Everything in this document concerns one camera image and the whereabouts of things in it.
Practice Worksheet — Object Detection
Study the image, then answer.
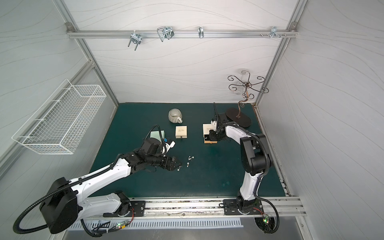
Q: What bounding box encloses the metal clamp hook right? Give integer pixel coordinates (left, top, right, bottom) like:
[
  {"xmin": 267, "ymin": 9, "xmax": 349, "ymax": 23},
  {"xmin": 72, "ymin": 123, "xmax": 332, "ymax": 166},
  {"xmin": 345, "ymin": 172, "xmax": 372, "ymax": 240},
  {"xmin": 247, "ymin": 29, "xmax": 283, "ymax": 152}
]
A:
[{"xmin": 260, "ymin": 27, "xmax": 287, "ymax": 39}]

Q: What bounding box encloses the black metal jewelry stand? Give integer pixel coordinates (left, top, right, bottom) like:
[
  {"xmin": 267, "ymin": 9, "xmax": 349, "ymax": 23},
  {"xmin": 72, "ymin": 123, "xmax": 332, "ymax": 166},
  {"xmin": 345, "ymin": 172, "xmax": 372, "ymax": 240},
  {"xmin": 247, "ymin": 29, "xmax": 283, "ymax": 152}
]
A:
[{"xmin": 226, "ymin": 70, "xmax": 270, "ymax": 128}]

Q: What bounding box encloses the dark green table mat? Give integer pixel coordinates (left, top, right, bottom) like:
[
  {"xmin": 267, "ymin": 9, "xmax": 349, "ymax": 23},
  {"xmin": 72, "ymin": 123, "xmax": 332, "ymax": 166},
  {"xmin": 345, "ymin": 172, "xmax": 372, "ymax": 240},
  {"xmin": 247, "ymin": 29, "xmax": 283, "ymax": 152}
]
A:
[{"xmin": 79, "ymin": 102, "xmax": 286, "ymax": 199}]

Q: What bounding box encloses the grey ribbed ceramic cup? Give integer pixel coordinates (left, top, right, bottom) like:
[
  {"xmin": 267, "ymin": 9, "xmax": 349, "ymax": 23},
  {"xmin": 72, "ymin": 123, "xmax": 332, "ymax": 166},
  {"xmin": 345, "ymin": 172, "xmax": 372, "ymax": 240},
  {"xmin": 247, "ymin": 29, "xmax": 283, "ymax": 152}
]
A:
[{"xmin": 168, "ymin": 109, "xmax": 183, "ymax": 124}]

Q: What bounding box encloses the metal clamp hook left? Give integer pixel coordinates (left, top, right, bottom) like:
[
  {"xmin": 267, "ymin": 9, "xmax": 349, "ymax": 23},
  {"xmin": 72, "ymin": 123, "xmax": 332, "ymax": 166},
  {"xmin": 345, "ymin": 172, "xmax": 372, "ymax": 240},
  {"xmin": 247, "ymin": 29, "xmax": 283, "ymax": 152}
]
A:
[{"xmin": 128, "ymin": 32, "xmax": 142, "ymax": 51}]

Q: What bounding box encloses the metal clamp hook small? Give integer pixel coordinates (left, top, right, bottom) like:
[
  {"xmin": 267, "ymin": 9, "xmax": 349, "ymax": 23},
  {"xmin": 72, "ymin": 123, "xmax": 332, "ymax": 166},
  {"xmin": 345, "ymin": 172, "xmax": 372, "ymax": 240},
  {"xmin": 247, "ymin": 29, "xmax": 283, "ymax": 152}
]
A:
[{"xmin": 198, "ymin": 27, "xmax": 204, "ymax": 39}]

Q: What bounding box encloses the metal clamp hook middle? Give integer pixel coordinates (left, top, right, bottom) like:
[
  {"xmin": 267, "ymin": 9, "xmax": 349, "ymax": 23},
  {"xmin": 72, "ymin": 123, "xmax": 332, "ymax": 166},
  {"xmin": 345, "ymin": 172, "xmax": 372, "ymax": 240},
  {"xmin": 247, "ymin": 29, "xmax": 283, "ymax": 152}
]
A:
[{"xmin": 157, "ymin": 26, "xmax": 175, "ymax": 42}]

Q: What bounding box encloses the large cream jewelry box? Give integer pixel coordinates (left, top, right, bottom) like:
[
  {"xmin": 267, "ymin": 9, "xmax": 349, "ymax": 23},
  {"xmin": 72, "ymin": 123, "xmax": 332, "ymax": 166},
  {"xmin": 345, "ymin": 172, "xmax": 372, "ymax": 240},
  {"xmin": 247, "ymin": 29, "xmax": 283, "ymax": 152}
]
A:
[{"xmin": 203, "ymin": 124, "xmax": 218, "ymax": 144}]

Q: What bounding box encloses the mint green jewelry box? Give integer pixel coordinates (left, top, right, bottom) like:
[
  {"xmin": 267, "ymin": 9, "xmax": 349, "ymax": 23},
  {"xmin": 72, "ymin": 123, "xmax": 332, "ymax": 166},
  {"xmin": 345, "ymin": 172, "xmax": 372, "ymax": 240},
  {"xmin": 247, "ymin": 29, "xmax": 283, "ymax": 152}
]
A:
[{"xmin": 150, "ymin": 130, "xmax": 165, "ymax": 141}]

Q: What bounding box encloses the right black cable loop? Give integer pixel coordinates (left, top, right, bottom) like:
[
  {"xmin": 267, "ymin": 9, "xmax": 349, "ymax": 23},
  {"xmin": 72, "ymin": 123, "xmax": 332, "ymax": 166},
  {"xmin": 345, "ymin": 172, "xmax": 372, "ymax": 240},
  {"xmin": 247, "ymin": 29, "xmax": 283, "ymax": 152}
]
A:
[{"xmin": 254, "ymin": 196, "xmax": 280, "ymax": 235}]

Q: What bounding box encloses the white wire basket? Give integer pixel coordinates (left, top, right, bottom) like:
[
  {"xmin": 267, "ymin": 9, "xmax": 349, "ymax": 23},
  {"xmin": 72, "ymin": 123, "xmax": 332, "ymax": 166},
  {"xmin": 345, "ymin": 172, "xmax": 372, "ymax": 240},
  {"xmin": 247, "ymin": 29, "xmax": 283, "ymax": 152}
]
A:
[{"xmin": 12, "ymin": 79, "xmax": 106, "ymax": 155}]

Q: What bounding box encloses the small cream jewelry box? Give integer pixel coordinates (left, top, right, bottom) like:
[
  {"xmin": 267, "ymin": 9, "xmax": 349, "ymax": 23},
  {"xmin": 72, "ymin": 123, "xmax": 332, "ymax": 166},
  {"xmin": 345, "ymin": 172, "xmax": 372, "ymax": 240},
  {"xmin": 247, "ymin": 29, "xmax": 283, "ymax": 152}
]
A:
[{"xmin": 175, "ymin": 126, "xmax": 188, "ymax": 139}]

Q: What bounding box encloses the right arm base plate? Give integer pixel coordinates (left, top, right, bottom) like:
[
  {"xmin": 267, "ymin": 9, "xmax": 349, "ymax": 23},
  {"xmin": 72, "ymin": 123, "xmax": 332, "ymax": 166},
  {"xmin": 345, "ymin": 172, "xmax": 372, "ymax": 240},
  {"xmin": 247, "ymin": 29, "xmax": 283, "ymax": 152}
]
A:
[{"xmin": 219, "ymin": 199, "xmax": 264, "ymax": 216}]

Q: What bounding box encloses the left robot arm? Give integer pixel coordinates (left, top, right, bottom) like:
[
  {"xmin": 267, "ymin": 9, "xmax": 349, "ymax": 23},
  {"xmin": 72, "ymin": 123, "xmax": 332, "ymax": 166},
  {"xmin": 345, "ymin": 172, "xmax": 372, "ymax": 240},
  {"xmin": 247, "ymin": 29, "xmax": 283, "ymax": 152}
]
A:
[{"xmin": 13, "ymin": 138, "xmax": 181, "ymax": 235}]

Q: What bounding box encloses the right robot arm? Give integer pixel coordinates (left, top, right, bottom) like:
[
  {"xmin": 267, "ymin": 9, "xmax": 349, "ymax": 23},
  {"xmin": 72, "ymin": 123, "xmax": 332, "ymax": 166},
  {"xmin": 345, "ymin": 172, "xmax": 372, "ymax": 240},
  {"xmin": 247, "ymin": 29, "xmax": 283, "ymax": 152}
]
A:
[{"xmin": 209, "ymin": 106, "xmax": 271, "ymax": 214}]

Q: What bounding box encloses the white slotted cable duct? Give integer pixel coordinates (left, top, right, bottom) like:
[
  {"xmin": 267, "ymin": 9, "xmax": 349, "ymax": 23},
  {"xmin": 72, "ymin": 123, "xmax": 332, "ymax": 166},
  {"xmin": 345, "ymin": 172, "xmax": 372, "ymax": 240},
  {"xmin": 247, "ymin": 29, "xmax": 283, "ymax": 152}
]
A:
[{"xmin": 68, "ymin": 218, "xmax": 244, "ymax": 231}]

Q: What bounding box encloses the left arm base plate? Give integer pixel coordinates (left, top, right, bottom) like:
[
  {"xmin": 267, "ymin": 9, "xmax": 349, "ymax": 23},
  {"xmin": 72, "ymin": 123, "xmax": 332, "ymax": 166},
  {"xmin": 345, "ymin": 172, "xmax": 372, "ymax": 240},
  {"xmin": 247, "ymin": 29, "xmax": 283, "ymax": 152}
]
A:
[{"xmin": 103, "ymin": 201, "xmax": 146, "ymax": 218}]

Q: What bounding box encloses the left black cable bundle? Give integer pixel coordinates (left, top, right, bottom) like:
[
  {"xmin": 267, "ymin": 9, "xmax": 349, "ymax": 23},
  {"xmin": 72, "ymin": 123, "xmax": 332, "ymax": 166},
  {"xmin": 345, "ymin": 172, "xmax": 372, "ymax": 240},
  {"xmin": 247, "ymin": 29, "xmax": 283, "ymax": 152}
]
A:
[{"xmin": 80, "ymin": 206, "xmax": 136, "ymax": 238}]

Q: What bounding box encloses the aluminium front rail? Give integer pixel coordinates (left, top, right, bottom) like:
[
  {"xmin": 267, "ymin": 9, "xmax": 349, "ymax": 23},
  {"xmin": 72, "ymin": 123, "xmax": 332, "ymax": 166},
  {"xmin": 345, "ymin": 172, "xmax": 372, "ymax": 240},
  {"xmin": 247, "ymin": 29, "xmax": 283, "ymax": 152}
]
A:
[{"xmin": 77, "ymin": 194, "xmax": 307, "ymax": 220}]

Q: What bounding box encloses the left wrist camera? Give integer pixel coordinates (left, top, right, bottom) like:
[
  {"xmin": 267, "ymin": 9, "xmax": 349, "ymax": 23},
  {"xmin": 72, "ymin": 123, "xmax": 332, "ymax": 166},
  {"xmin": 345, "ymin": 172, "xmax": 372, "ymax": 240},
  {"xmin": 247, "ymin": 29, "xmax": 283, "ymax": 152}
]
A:
[{"xmin": 164, "ymin": 138, "xmax": 176, "ymax": 151}]

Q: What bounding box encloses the aluminium crossbar rail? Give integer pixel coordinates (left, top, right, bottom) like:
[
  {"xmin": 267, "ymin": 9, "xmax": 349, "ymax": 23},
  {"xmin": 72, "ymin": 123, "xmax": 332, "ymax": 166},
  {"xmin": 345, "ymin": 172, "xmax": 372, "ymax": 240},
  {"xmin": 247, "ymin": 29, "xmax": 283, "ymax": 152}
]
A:
[{"xmin": 67, "ymin": 29, "xmax": 299, "ymax": 39}]

